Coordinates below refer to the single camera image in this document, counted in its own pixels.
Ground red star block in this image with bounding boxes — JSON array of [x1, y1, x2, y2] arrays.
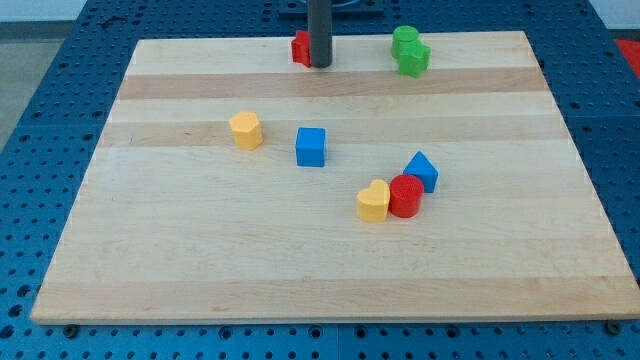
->
[[291, 30, 311, 68]]

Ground blue triangle block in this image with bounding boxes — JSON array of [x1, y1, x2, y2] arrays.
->
[[403, 151, 439, 193]]

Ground yellow heart block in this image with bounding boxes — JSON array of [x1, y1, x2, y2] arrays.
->
[[356, 179, 390, 223]]

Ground green cylinder block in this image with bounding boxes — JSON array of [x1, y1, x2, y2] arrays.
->
[[391, 25, 420, 59]]

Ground yellow hexagon block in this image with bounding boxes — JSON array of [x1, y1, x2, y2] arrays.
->
[[229, 111, 263, 150]]

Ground light wooden board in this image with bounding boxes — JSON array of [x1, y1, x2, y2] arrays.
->
[[31, 31, 639, 325]]

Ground green star block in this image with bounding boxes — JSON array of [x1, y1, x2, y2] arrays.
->
[[397, 43, 431, 78]]

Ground red cylinder block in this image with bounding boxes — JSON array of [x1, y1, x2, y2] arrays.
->
[[389, 174, 424, 218]]

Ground red object at right edge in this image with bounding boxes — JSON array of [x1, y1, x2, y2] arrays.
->
[[615, 39, 640, 77]]

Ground blue cube block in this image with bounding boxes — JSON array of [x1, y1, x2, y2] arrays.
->
[[295, 127, 326, 167]]

